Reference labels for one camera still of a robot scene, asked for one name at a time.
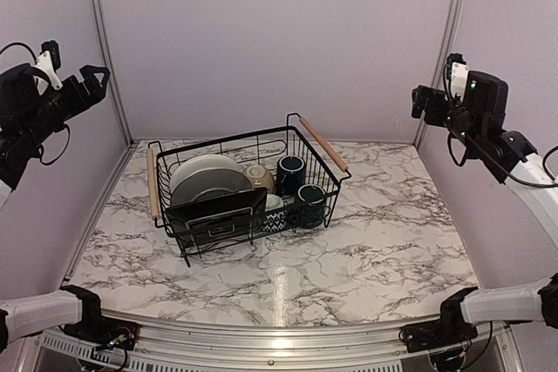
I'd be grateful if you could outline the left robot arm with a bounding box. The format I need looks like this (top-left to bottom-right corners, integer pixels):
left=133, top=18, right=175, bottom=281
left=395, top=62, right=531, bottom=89
left=1, top=64, right=111, bottom=349

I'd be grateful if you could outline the square floral black-backed plate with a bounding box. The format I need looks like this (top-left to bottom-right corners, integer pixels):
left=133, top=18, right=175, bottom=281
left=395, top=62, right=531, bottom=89
left=167, top=187, right=268, bottom=247

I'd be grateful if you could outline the right aluminium corner post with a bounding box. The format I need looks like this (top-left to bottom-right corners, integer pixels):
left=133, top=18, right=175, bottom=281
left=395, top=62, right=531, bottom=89
left=412, top=0, right=471, bottom=149

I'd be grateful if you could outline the aluminium corner post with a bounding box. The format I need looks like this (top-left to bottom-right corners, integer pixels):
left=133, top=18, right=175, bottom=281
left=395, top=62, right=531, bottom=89
left=412, top=0, right=471, bottom=149
left=90, top=0, right=133, bottom=146

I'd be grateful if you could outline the right wooden rack handle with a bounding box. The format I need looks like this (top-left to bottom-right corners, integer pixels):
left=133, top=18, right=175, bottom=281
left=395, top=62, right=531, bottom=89
left=299, top=117, right=349, bottom=172

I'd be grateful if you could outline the blue white patterned bowl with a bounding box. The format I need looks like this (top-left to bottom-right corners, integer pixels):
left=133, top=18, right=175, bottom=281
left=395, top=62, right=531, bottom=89
left=262, top=193, right=287, bottom=233

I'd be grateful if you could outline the navy blue mug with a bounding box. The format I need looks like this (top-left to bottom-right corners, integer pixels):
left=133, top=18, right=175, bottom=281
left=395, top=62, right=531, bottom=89
left=276, top=155, right=306, bottom=197

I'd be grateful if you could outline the aluminium front frame rail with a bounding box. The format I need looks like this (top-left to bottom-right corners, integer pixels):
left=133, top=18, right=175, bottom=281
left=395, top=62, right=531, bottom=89
left=15, top=309, right=527, bottom=371

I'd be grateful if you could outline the black wire dish rack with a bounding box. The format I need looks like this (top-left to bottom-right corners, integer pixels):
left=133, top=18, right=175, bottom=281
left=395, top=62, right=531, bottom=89
left=146, top=112, right=351, bottom=263

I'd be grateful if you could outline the grey reindeer round plate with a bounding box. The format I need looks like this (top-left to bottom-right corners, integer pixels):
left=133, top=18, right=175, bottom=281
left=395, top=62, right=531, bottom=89
left=170, top=169, right=252, bottom=206

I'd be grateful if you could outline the beige ceramic bowl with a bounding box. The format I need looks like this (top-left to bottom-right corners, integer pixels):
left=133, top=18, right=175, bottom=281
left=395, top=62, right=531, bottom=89
left=243, top=165, right=276, bottom=194

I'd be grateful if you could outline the dark green mug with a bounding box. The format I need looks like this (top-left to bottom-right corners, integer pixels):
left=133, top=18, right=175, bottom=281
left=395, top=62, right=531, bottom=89
left=295, top=184, right=326, bottom=229

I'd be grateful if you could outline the white striped round plate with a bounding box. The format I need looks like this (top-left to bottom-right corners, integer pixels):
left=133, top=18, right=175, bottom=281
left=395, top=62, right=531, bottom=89
left=169, top=154, right=242, bottom=193

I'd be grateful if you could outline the left wooden rack handle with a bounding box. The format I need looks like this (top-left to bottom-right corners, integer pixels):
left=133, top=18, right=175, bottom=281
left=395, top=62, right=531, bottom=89
left=146, top=148, right=160, bottom=221

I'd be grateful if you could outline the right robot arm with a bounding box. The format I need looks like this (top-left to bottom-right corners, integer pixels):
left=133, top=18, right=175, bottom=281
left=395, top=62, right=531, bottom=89
left=401, top=64, right=557, bottom=351

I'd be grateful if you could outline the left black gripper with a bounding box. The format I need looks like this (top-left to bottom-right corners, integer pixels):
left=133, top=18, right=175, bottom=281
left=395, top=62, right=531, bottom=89
left=18, top=64, right=108, bottom=147

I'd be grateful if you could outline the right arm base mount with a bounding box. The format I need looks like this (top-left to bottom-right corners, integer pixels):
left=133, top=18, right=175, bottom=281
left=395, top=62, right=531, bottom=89
left=398, top=287, right=479, bottom=353

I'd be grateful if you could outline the left aluminium corner post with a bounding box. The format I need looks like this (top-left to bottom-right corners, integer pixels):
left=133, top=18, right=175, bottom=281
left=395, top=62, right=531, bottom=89
left=90, top=0, right=133, bottom=146

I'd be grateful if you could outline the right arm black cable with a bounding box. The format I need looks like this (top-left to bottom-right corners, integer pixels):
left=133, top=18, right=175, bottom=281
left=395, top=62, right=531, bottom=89
left=442, top=62, right=558, bottom=190

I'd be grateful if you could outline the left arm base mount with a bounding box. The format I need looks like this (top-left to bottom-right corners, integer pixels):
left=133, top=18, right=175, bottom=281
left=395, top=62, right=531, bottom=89
left=61, top=285, right=139, bottom=351

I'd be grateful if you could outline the wooden rack handle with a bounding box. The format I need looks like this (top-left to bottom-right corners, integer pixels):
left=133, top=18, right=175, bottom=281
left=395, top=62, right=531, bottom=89
left=146, top=148, right=160, bottom=221
left=299, top=117, right=349, bottom=172

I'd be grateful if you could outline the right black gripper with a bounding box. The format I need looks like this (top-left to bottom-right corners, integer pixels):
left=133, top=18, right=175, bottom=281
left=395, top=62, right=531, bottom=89
left=412, top=85, right=482, bottom=152

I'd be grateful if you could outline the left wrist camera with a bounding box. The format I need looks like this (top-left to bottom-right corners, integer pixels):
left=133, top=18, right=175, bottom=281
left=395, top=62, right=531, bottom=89
left=35, top=40, right=63, bottom=95

